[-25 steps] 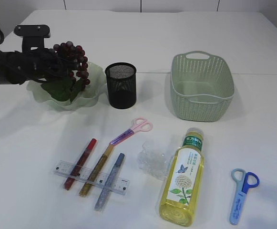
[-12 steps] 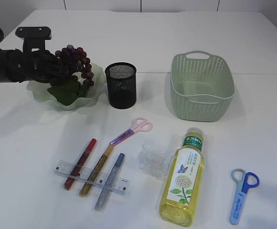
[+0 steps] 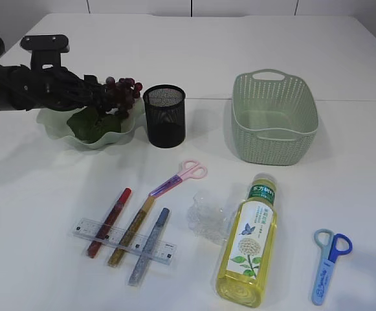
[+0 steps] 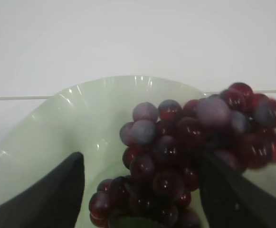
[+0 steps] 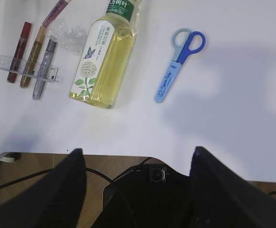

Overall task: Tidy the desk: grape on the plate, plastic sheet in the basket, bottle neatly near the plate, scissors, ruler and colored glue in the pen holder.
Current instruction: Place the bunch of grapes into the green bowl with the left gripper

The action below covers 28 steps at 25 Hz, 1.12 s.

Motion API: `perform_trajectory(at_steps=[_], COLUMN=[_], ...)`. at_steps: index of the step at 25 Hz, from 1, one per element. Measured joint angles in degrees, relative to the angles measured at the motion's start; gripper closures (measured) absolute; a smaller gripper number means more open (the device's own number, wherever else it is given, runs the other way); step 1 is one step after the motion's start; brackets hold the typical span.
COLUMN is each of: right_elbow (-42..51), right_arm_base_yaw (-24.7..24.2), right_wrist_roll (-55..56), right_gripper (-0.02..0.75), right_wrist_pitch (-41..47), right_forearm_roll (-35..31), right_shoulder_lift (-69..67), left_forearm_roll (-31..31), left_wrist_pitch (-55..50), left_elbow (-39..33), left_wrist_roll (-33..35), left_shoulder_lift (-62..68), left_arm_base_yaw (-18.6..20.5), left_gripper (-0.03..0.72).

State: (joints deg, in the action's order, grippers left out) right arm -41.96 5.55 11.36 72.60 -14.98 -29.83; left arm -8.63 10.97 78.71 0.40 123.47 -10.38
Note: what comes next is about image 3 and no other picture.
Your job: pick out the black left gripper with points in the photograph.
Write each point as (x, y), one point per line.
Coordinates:
(57, 89)

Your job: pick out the red artificial grape bunch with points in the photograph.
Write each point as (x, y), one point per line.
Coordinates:
(112, 105)

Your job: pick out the clear plastic sheet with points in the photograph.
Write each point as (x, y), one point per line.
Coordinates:
(208, 219)

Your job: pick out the yellow tea bottle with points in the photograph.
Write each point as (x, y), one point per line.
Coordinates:
(244, 267)

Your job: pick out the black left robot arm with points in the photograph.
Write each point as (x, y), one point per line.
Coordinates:
(5, 87)

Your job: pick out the pale green wavy plate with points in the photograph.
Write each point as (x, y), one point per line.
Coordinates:
(55, 125)

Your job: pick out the black mesh pen holder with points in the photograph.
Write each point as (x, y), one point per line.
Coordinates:
(165, 115)

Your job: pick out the red glitter glue pen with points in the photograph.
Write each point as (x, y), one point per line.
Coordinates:
(95, 245)

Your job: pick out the gold glitter glue pen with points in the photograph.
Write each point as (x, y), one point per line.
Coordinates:
(118, 253)

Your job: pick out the clear plastic ruler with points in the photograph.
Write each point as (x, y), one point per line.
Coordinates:
(87, 229)

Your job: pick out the pale green plastic basket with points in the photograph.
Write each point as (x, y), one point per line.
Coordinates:
(274, 117)

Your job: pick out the silver glitter glue pen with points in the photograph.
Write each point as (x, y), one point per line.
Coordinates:
(142, 263)

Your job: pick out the pink purple scissors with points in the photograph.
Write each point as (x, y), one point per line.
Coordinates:
(190, 169)

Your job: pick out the blue scissors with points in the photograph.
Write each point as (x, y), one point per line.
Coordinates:
(327, 241)

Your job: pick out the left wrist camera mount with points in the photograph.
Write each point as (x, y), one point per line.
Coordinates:
(45, 49)

